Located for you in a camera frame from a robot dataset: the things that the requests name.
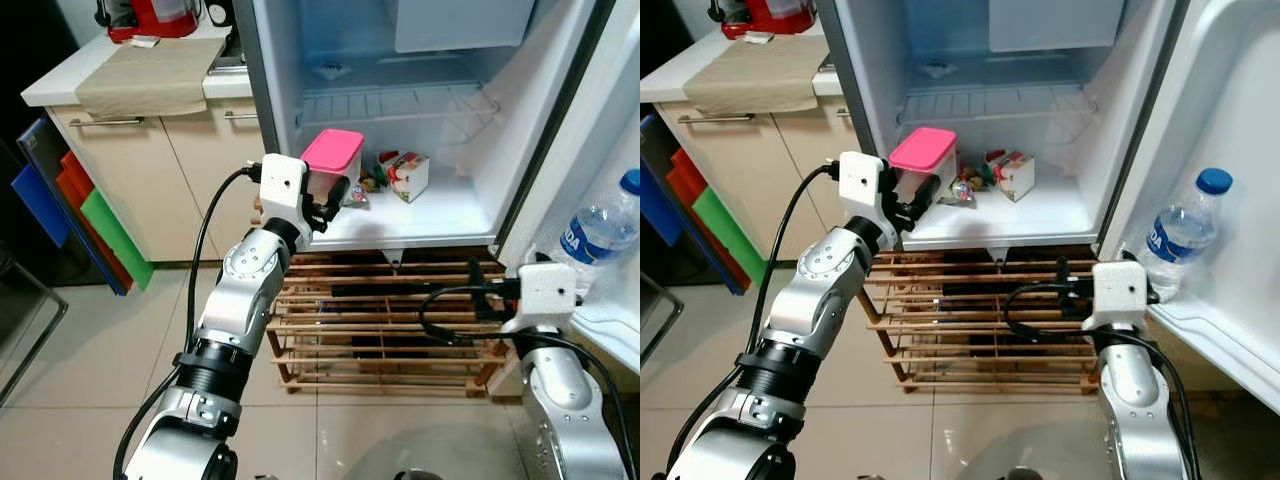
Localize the clear container pink lid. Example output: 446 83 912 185
300 128 365 201
888 126 959 201

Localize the small grey fridge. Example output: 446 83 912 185
815 0 1280 416
235 0 641 376

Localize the colourful snack packet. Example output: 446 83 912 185
345 165 386 208
948 165 991 206

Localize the small white red carton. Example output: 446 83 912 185
385 150 431 204
990 150 1037 203

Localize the wooden slatted rack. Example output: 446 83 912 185
255 195 521 396
862 195 1116 393

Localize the clear water bottle blue cap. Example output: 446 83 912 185
1140 167 1234 303
558 168 641 296

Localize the cream kitchen cabinet white top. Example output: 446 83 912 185
20 25 276 263
640 25 861 263

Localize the beige counter unit white top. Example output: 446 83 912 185
1150 320 1280 421

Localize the black gas stove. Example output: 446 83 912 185
210 25 251 73

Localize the green cutting board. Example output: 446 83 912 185
80 190 156 291
692 185 766 286

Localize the beige woven place mat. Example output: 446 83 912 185
683 32 831 116
75 37 229 119

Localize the white freezer compartment flap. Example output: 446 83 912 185
393 0 538 54
988 0 1126 54

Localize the orange cutting board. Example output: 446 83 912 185
55 150 131 286
665 148 746 286

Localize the red coffee machine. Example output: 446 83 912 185
105 0 201 43
715 0 813 41

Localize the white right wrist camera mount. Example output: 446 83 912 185
518 262 581 336
1090 260 1149 333

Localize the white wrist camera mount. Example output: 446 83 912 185
838 150 886 223
1090 260 1149 333
518 262 581 336
258 153 309 223

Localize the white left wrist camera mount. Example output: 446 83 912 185
258 153 309 223
838 150 886 223

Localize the wire fridge shelf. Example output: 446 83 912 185
295 85 501 136
900 85 1101 136

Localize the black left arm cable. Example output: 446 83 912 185
112 160 263 480
665 160 843 480

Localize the metal frame chair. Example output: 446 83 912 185
0 250 69 406

